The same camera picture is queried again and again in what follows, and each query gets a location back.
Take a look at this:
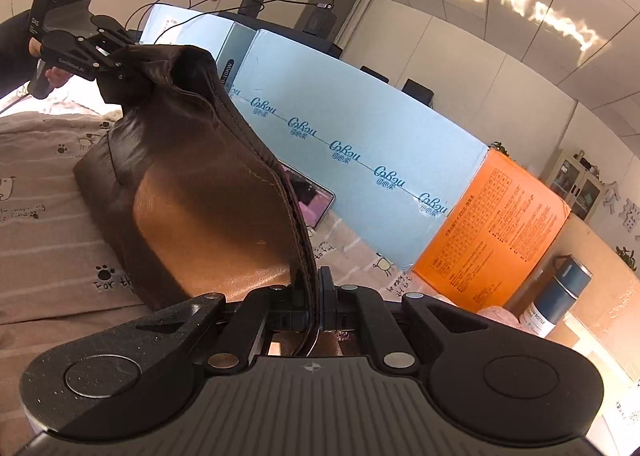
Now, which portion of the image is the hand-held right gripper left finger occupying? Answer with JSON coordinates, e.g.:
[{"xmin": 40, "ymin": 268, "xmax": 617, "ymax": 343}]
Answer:
[{"xmin": 134, "ymin": 287, "xmax": 307, "ymax": 371}]

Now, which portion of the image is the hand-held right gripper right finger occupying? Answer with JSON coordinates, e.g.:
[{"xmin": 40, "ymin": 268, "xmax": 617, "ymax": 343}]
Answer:
[{"xmin": 319, "ymin": 268, "xmax": 494, "ymax": 371}]

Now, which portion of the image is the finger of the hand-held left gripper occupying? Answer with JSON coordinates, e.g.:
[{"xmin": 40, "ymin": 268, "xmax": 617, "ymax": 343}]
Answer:
[
  {"xmin": 94, "ymin": 14, "xmax": 141, "ymax": 47},
  {"xmin": 96, "ymin": 47, "xmax": 153, "ymax": 87}
]

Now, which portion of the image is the brown leather jacket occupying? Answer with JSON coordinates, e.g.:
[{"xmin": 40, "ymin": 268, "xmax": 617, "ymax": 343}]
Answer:
[{"xmin": 74, "ymin": 43, "xmax": 321, "ymax": 357}]

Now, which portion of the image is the person's left hand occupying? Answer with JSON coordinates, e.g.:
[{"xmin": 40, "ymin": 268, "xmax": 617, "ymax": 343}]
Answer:
[{"xmin": 28, "ymin": 37, "xmax": 69, "ymax": 88}]

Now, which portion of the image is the light blue cardboard box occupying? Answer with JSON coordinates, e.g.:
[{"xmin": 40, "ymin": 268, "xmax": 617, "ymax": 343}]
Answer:
[
  {"xmin": 139, "ymin": 3, "xmax": 236, "ymax": 63},
  {"xmin": 216, "ymin": 28, "xmax": 489, "ymax": 277}
]

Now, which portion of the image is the smartphone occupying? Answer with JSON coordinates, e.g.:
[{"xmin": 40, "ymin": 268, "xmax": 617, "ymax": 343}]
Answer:
[{"xmin": 277, "ymin": 161, "xmax": 336, "ymax": 230}]

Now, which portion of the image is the pink knit sweater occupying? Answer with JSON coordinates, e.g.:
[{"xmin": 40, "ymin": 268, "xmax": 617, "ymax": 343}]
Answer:
[{"xmin": 475, "ymin": 305, "xmax": 526, "ymax": 332}]

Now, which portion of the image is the orange cardboard box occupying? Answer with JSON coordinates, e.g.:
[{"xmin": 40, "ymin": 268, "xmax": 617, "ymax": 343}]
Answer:
[{"xmin": 411, "ymin": 147, "xmax": 572, "ymax": 310}]

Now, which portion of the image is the striped printed bedsheet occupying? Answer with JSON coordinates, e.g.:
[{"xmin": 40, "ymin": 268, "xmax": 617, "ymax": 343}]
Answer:
[{"xmin": 0, "ymin": 86, "xmax": 416, "ymax": 456}]

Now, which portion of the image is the dark blue vacuum bottle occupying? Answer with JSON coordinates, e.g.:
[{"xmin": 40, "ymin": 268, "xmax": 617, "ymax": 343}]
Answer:
[{"xmin": 520, "ymin": 255, "xmax": 594, "ymax": 340}]

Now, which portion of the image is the grey glass-door cabinet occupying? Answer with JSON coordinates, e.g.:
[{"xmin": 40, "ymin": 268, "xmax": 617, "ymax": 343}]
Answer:
[{"xmin": 547, "ymin": 148, "xmax": 609, "ymax": 225}]

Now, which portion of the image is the brown cardboard box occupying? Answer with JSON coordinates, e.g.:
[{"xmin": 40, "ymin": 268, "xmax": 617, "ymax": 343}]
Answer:
[{"xmin": 550, "ymin": 221, "xmax": 640, "ymax": 387}]

